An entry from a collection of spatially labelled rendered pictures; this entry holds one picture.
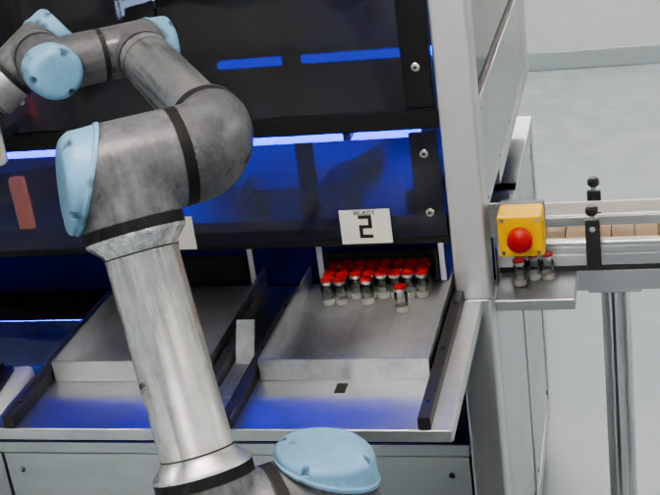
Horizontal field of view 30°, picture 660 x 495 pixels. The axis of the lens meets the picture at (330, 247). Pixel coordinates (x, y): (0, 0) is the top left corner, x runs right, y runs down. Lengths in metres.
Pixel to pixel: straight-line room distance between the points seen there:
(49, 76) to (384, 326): 0.67
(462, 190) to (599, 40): 4.70
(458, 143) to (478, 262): 0.20
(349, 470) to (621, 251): 0.86
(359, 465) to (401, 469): 0.83
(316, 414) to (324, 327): 0.27
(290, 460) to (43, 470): 1.12
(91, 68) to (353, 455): 0.67
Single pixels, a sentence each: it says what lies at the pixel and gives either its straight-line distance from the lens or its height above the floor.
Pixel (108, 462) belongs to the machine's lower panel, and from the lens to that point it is 2.40.
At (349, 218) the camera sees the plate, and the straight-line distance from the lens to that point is 2.02.
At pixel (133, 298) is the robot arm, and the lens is 1.37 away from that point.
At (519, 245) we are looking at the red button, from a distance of 1.96.
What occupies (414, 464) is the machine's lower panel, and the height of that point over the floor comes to 0.56.
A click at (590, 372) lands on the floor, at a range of 3.62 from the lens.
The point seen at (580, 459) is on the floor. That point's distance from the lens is 3.24.
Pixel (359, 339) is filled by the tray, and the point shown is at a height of 0.88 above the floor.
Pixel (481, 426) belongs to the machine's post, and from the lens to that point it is 2.16.
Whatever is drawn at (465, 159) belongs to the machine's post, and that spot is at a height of 1.13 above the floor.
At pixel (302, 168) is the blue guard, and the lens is 2.00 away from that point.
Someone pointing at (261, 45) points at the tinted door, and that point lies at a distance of 1.97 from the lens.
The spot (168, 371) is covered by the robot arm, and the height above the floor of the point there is 1.15.
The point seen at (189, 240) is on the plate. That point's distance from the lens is 2.11.
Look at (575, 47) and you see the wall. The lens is 6.64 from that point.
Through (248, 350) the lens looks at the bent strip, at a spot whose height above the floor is 0.90.
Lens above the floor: 1.76
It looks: 22 degrees down
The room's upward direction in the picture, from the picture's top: 8 degrees counter-clockwise
